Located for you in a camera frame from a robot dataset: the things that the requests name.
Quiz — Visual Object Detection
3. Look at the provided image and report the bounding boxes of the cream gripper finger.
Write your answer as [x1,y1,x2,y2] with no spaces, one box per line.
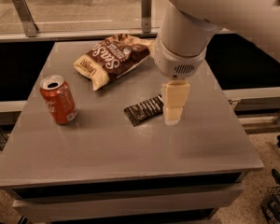
[161,79,190,125]

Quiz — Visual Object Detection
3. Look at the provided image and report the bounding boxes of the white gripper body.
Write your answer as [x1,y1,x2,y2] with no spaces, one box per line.
[154,35,207,78]

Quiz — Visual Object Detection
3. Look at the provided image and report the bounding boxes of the black rxbar chocolate bar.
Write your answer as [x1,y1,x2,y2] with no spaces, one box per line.
[124,95,163,126]

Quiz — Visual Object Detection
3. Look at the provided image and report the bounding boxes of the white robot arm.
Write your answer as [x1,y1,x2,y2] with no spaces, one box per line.
[154,0,280,125]

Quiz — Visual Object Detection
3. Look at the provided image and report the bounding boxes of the red coke can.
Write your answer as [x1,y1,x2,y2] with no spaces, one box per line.
[39,75,77,125]

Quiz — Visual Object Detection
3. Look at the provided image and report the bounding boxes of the brown chip bag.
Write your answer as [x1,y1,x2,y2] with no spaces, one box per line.
[73,34,155,91]

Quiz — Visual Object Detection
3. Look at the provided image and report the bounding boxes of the grey cabinet drawer front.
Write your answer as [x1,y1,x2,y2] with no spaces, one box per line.
[13,183,244,222]

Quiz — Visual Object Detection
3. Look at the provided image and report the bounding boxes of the middle metal railing bracket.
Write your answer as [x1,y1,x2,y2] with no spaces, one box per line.
[141,0,152,33]

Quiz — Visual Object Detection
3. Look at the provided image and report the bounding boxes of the black wire basket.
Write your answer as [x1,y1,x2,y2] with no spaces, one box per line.
[260,187,280,224]

